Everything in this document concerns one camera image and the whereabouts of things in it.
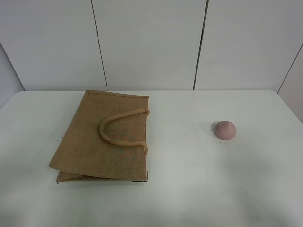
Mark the brown linen tote bag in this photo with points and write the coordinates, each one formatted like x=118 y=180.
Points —
x=106 y=140

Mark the pink peach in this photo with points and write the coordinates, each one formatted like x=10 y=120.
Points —
x=225 y=130

